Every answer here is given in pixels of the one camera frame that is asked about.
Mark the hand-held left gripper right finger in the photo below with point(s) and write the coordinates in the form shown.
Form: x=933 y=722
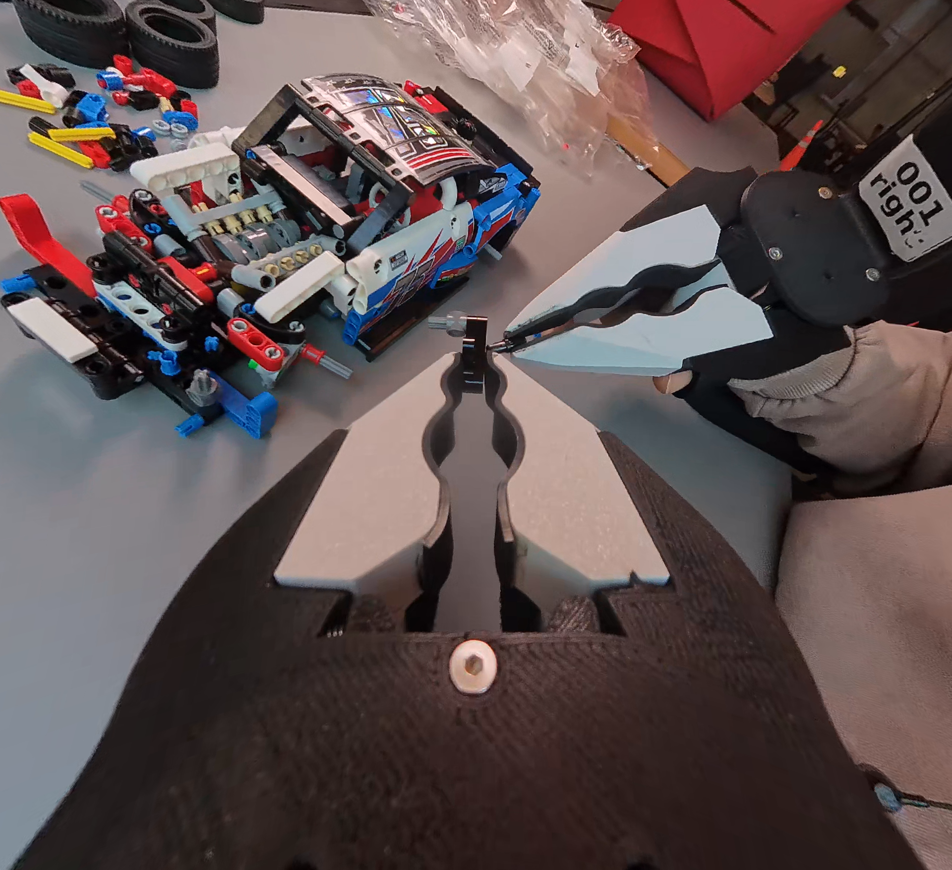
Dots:
x=587 y=513

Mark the red bag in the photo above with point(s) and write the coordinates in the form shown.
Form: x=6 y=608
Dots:
x=744 y=51

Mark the clear plastic bag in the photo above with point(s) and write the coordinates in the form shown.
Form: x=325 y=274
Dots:
x=506 y=29

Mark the orange traffic cone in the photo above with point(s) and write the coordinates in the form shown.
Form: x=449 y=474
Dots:
x=799 y=148

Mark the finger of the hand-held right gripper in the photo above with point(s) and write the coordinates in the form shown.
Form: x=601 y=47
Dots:
x=669 y=342
x=639 y=245

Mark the pile of small mixed parts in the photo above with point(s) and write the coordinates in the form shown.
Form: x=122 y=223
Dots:
x=97 y=118

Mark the black thin frame piece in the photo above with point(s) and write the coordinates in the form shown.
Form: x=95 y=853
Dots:
x=474 y=356

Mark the grey desk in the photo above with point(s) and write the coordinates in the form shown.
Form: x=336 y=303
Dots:
x=149 y=513

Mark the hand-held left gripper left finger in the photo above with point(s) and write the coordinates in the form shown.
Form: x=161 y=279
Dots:
x=357 y=513

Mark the toy race car model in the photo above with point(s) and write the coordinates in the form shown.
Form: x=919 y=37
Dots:
x=297 y=215

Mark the person's right hand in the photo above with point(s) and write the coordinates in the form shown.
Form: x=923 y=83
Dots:
x=672 y=383

